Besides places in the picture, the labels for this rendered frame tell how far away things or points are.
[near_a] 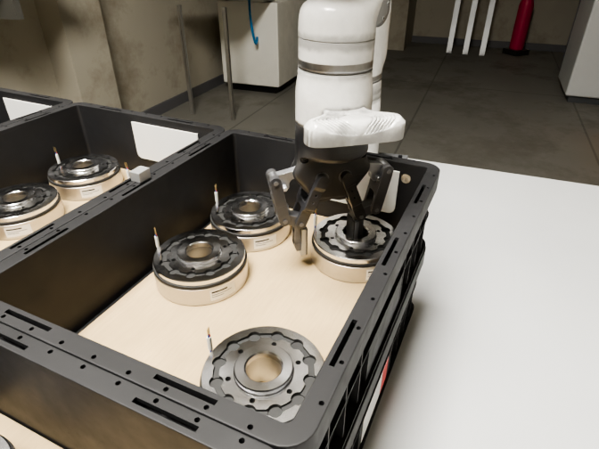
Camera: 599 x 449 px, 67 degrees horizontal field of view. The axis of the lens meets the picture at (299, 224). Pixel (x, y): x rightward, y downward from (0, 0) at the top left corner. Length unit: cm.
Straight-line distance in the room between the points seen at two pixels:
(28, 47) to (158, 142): 228
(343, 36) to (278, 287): 27
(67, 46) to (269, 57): 175
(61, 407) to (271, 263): 28
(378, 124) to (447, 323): 36
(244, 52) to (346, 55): 378
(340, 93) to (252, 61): 376
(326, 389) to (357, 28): 29
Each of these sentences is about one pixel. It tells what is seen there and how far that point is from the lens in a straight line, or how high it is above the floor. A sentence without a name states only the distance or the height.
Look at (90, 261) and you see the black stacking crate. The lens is 49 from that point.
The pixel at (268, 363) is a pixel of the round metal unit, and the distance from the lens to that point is 40.
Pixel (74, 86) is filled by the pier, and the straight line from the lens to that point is 302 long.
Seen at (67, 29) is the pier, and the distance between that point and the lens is 295.
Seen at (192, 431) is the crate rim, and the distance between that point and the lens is 28.
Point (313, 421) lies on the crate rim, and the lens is 27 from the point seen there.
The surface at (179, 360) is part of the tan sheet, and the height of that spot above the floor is 83.
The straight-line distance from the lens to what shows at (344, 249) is 51.
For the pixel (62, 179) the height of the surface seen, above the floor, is 86.
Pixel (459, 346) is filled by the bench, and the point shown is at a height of 70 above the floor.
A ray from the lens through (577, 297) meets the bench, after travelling 81.
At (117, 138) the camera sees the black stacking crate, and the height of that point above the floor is 88.
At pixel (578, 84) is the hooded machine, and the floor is 16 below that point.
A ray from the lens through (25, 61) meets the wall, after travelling 297.
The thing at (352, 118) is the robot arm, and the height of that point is 103.
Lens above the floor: 116
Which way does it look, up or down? 32 degrees down
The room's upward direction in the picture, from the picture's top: straight up
